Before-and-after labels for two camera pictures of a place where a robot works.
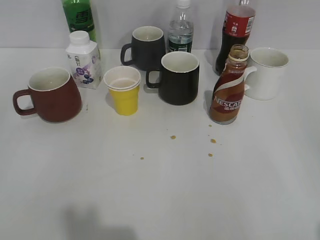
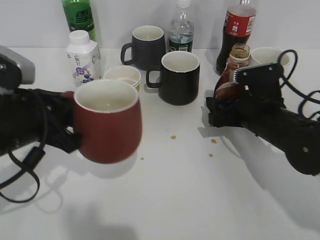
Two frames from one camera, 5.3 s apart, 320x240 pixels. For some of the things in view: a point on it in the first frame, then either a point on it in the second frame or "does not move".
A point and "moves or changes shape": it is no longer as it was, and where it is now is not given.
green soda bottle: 79,17 does not move
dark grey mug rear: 148,47 does not move
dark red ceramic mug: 56,98 moves or changes shape
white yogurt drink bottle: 84,60 does not move
